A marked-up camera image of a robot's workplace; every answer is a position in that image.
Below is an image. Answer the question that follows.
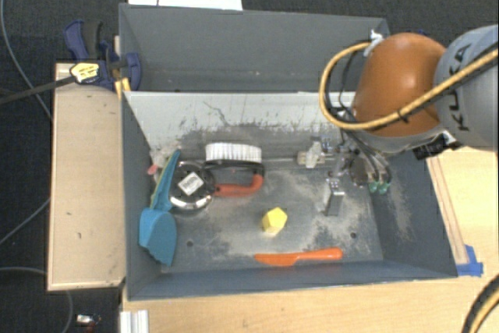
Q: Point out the round silver metal tin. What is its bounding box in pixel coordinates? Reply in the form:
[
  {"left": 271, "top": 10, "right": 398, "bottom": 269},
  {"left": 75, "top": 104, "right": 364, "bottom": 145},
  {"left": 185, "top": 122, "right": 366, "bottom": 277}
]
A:
[{"left": 168, "top": 162, "right": 216, "bottom": 212}]

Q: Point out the white and pink small object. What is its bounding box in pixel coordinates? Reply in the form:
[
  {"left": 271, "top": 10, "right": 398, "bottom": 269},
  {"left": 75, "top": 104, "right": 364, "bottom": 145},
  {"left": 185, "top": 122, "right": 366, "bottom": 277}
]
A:
[{"left": 147, "top": 150, "right": 173, "bottom": 179}]

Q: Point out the white brush with red handle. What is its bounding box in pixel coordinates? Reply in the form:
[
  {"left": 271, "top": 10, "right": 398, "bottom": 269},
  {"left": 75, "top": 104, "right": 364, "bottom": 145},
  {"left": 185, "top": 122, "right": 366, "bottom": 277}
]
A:
[{"left": 201, "top": 141, "right": 267, "bottom": 199}]

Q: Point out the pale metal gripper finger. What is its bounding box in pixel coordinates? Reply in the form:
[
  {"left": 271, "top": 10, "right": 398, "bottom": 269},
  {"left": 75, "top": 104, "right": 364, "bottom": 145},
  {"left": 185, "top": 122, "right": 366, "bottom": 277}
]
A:
[
  {"left": 324, "top": 178, "right": 347, "bottom": 218},
  {"left": 296, "top": 136, "right": 337, "bottom": 170}
]

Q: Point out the grey metal bin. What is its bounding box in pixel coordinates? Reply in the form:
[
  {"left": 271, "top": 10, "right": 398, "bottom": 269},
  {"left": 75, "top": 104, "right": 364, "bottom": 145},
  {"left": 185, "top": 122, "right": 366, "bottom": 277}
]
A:
[{"left": 118, "top": 2, "right": 459, "bottom": 302}]

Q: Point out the black cylinder on white bracket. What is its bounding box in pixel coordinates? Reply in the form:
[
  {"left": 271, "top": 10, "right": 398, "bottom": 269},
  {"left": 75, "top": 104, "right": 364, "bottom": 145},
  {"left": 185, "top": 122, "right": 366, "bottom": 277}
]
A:
[{"left": 412, "top": 131, "right": 462, "bottom": 161}]

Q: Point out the orange plastic knife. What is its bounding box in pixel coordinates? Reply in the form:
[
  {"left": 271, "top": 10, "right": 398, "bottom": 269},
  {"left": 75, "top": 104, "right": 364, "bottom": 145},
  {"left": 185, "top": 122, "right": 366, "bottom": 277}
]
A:
[{"left": 253, "top": 246, "right": 345, "bottom": 267}]

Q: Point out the pale wood board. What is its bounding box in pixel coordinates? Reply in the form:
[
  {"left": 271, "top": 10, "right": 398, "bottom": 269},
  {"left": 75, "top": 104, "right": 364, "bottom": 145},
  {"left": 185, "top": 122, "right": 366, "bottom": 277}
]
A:
[{"left": 47, "top": 62, "right": 128, "bottom": 292}]

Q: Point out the blue plastic scoop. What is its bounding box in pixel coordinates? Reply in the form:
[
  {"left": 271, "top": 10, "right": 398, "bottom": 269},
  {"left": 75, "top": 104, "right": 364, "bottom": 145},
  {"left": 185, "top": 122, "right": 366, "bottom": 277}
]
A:
[{"left": 138, "top": 149, "right": 182, "bottom": 267}]

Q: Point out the yellow faceted block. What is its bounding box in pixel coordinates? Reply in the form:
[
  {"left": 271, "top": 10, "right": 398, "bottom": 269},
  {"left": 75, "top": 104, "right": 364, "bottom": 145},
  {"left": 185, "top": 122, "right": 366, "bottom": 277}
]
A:
[{"left": 260, "top": 207, "right": 289, "bottom": 236}]

